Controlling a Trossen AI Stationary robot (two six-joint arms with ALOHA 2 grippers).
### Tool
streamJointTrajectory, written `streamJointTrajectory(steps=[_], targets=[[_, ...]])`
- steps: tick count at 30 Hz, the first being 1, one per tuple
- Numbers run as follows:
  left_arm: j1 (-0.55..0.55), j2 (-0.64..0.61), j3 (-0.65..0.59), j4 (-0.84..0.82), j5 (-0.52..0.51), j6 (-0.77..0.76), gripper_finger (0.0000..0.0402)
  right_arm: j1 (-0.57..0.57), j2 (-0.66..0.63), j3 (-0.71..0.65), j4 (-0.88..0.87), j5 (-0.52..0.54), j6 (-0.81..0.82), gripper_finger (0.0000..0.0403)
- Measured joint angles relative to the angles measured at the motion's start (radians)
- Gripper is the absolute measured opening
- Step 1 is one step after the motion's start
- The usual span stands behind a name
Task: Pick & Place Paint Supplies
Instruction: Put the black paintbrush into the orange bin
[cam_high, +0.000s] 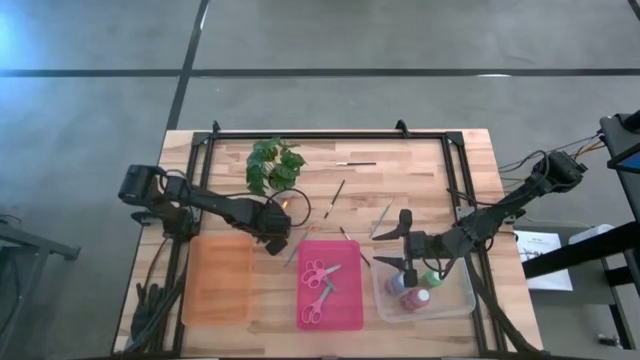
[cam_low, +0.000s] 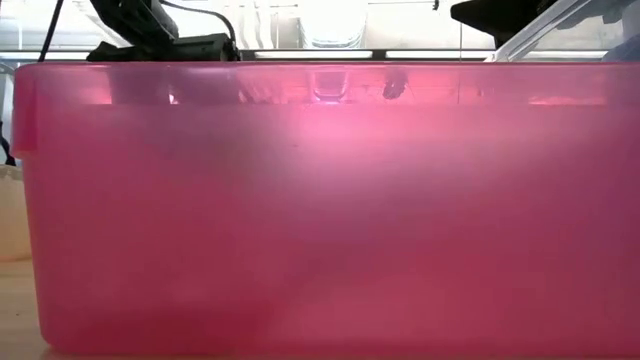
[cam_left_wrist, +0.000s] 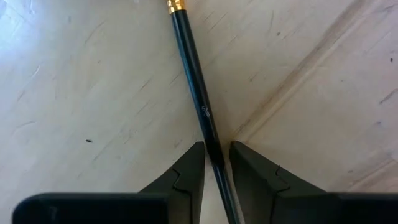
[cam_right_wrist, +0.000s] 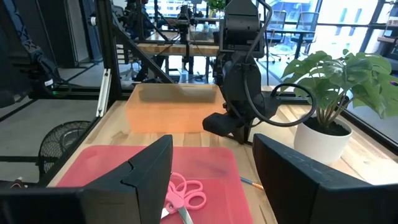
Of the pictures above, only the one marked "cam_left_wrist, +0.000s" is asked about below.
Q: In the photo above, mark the black brush with gold ferrule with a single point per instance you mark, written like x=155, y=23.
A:
x=199, y=90

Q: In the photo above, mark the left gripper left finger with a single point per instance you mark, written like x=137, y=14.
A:
x=191, y=168

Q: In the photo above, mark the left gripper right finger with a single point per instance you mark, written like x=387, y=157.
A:
x=248, y=174

